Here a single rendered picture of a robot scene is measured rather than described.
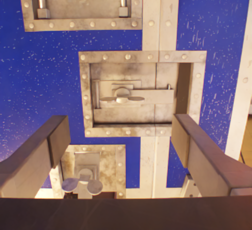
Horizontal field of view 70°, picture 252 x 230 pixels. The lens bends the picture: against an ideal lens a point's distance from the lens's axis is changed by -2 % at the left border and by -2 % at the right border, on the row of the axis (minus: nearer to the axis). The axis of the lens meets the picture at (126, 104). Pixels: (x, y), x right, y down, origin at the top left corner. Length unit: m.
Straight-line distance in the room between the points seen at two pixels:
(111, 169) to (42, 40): 0.23
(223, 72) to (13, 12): 0.29
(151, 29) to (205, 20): 0.07
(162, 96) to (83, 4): 0.17
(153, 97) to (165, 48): 0.07
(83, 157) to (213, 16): 0.28
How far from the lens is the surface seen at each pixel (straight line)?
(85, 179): 0.31
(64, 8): 0.29
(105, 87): 0.28
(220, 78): 0.29
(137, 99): 0.25
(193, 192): 0.35
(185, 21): 0.27
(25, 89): 0.30
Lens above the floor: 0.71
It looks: 17 degrees up
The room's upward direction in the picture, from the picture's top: 180 degrees clockwise
